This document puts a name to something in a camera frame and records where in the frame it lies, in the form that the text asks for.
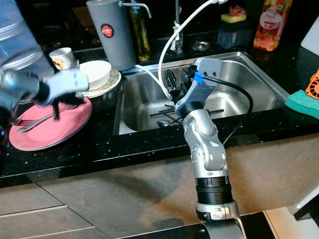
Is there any white cutting board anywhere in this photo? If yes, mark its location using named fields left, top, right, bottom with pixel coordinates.
left=300, top=17, right=319, bottom=53

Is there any pink scrubber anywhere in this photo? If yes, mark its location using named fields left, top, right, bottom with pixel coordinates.
left=229, top=4, right=249, bottom=17

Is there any olive oil glass bottle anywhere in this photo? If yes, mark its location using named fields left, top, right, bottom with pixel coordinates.
left=130, top=2, right=152, bottom=63

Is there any grey water filter jug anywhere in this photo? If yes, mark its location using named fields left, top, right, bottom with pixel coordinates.
left=86, top=0, right=153, bottom=72

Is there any yellow sponge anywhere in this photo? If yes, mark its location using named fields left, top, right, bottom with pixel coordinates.
left=220, top=13, right=248, bottom=23

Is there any green sponge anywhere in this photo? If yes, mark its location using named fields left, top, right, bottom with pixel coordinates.
left=284, top=89, right=319, bottom=120

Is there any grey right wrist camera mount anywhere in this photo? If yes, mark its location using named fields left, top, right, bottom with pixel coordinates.
left=184, top=57, right=223, bottom=111

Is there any white printed cup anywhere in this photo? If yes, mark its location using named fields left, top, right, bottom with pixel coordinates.
left=48, top=47, right=78, bottom=71

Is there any round metal countertop cap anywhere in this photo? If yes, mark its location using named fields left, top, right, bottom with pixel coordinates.
left=191, top=41, right=211, bottom=52

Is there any pink plate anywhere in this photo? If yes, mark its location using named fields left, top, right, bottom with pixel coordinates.
left=8, top=96, right=93, bottom=152

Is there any stainless steel sink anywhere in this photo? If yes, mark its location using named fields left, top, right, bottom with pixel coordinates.
left=114, top=51, right=290, bottom=136

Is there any chrome kitchen faucet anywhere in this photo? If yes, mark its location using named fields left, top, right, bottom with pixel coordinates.
left=171, top=0, right=184, bottom=53

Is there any silver fork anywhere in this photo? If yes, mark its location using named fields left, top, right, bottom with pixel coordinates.
left=17, top=107, right=76, bottom=134

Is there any dark sponge holder dispenser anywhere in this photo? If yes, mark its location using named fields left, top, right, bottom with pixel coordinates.
left=216, top=15, right=254, bottom=49

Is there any white bowl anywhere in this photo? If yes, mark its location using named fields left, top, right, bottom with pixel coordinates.
left=78, top=59, right=113, bottom=88

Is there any white water hose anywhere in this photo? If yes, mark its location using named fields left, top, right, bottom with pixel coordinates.
left=134, top=0, right=228, bottom=101

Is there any orange soap pump bottle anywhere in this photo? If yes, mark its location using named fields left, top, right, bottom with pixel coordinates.
left=253, top=0, right=294, bottom=52

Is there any black chopstick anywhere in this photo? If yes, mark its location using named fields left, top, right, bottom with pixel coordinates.
left=161, top=115, right=185, bottom=125
left=149, top=107, right=180, bottom=118

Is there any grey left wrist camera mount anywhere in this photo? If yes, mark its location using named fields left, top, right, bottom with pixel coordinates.
left=47, top=67, right=91, bottom=93

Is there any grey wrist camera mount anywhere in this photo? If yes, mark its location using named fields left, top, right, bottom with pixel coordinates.
left=184, top=57, right=223, bottom=111
left=47, top=67, right=91, bottom=93

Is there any yellow floral patterned plate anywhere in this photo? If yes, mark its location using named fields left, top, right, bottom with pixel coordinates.
left=80, top=68, right=122, bottom=99

